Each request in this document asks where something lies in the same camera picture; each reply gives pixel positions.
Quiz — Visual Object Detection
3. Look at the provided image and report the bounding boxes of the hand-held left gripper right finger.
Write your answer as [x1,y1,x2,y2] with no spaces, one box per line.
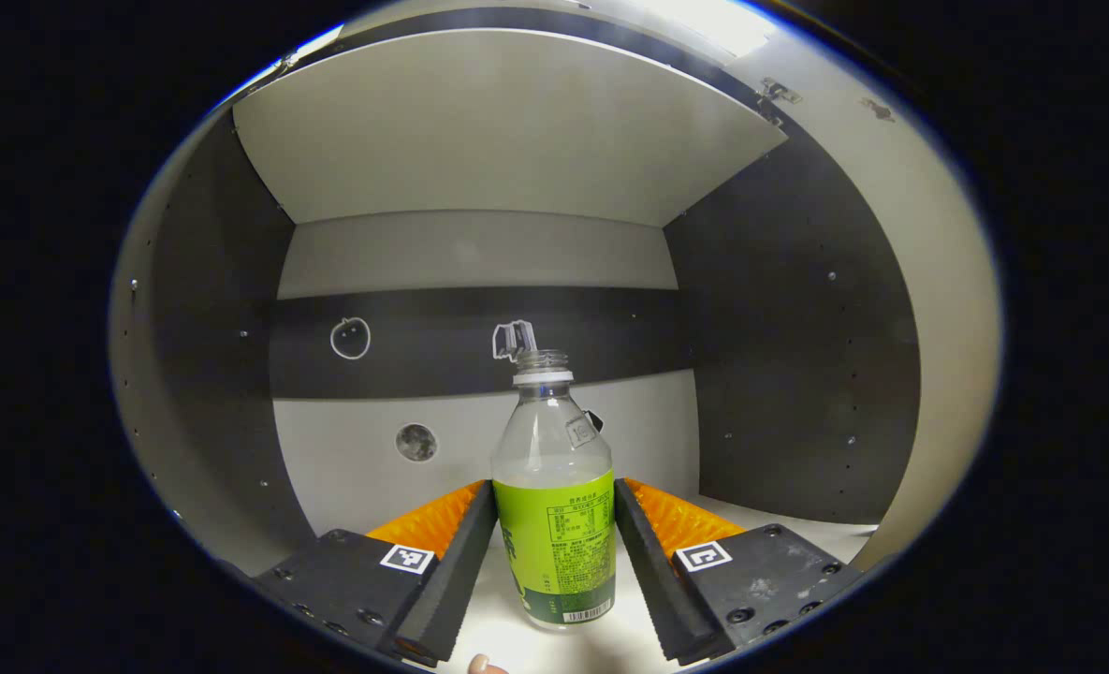
[613,477,866,667]

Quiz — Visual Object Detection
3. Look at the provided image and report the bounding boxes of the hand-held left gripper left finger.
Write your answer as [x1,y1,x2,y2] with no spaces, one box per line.
[253,479,499,668]

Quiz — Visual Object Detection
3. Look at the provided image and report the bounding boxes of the white cabinet door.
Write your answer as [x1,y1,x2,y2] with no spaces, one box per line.
[737,33,1002,570]
[109,112,265,574]

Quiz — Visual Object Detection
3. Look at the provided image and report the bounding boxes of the clear bottle with green label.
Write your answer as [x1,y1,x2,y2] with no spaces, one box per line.
[490,349,618,630]

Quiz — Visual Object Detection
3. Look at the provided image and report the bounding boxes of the white cabinet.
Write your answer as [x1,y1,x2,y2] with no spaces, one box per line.
[147,0,925,670]

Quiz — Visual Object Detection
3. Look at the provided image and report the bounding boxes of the metal door hinge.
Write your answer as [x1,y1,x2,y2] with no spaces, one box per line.
[758,78,803,127]

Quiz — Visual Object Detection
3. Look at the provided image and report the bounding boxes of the long ceiling light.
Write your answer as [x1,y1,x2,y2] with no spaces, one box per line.
[648,0,780,55]

